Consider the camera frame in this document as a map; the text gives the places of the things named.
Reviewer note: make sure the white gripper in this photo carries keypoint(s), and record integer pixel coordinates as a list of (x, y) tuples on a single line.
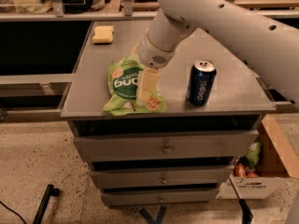
[(151, 55)]

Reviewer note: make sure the green rice chip bag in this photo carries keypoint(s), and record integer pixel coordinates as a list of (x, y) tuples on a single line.
[(122, 84)]

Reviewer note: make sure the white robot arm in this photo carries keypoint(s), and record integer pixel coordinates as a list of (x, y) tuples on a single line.
[(269, 47)]

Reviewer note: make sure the yellow sponge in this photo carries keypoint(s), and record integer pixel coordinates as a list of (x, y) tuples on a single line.
[(103, 34)]

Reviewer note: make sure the green snack bag in box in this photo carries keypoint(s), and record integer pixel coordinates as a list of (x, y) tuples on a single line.
[(254, 153)]

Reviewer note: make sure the blue pepsi can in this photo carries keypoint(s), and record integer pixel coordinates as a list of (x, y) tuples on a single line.
[(201, 80)]

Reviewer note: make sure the grey drawer cabinet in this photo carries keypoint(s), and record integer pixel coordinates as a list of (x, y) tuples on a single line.
[(237, 101)]

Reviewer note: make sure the top grey drawer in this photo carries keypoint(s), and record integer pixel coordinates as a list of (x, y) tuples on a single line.
[(159, 146)]

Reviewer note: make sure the grey drawer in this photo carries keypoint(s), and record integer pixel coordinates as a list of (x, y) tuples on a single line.
[(159, 146), (159, 177), (159, 196)]

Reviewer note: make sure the middle grey drawer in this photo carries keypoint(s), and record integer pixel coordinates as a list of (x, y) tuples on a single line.
[(159, 177)]

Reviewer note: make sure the bottom grey drawer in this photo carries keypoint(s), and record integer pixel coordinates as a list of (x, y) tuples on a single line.
[(159, 196)]

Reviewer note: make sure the orange snack in box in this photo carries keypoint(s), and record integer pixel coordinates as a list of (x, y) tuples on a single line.
[(240, 171)]

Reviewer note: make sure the black bar on floor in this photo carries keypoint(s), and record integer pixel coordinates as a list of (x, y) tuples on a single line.
[(50, 191)]

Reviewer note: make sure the cardboard box with snacks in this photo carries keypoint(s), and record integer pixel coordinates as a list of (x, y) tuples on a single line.
[(277, 164)]

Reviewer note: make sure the black tool handle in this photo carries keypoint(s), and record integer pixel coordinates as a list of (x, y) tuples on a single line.
[(247, 216)]

